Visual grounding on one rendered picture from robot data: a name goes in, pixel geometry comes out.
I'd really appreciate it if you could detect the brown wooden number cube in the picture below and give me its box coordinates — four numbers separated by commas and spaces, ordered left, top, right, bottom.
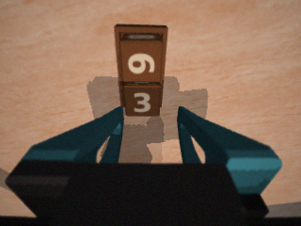
119, 33, 164, 82
123, 82, 161, 117

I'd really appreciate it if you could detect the brown wooden tray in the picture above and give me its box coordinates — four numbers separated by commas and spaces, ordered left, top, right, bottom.
114, 24, 168, 107

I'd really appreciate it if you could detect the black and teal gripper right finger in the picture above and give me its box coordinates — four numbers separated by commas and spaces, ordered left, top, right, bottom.
177, 106, 283, 195

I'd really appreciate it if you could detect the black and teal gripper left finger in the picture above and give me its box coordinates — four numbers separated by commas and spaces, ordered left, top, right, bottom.
19, 106, 124, 163

